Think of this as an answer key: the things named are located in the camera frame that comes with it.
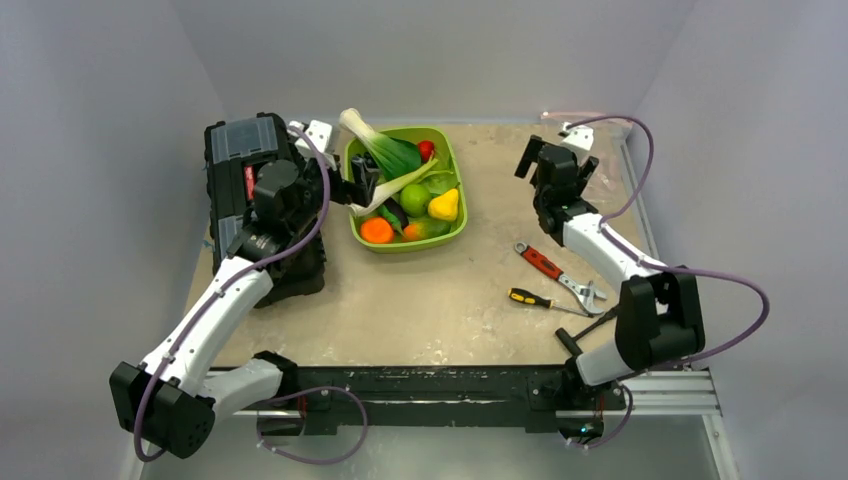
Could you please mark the red adjustable wrench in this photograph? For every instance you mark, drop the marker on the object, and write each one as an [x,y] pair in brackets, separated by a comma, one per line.
[585,294]

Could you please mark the yellow black screwdriver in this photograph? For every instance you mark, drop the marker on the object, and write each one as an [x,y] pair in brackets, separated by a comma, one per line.
[528,298]

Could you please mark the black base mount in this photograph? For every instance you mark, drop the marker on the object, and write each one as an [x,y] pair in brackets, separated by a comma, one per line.
[534,398]

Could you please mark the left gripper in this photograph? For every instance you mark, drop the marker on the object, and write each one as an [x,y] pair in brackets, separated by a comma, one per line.
[353,192]

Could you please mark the clear zip top bag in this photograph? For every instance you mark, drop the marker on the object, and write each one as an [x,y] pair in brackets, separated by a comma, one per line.
[606,188]

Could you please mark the black hammer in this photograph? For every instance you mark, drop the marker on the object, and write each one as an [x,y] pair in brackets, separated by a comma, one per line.
[583,331]

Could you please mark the green plastic tray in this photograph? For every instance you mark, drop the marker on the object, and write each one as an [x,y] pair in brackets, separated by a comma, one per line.
[437,180]

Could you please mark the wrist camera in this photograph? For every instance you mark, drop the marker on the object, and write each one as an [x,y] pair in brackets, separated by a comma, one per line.
[322,134]
[579,139]

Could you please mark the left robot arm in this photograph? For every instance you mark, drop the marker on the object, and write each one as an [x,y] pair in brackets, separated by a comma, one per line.
[165,401]

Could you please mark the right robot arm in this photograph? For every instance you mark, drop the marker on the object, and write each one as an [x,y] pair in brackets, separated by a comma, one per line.
[658,314]

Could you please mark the red toy tomato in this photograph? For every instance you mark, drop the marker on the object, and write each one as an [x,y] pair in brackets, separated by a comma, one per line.
[426,149]

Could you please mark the toy eggplant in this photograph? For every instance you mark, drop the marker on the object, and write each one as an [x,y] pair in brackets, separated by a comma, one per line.
[391,211]

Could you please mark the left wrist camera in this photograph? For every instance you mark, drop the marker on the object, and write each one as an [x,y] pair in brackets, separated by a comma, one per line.
[322,134]

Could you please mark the black toolbox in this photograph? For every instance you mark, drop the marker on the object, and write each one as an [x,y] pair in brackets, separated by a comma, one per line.
[242,172]

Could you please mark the orange toy tangerine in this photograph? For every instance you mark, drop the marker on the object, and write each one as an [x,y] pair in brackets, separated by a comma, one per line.
[377,230]

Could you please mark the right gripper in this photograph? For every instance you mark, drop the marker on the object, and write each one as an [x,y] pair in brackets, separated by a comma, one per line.
[553,168]

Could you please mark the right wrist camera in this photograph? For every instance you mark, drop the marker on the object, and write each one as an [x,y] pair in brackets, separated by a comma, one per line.
[579,139]

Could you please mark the green toy lime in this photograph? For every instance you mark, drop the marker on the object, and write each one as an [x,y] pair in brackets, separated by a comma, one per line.
[414,200]

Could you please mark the toy celery stalk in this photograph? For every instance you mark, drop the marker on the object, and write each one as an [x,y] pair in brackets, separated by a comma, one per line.
[385,190]

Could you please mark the toy leek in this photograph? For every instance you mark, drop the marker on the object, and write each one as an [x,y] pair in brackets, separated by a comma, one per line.
[395,158]

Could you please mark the toy mango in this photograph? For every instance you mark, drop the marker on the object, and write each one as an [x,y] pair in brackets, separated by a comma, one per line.
[425,228]

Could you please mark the yellow toy pear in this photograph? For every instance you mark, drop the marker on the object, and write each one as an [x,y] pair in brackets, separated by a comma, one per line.
[445,207]

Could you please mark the aluminium frame rail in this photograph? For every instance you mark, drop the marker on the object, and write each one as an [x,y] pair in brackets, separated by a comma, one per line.
[661,390]

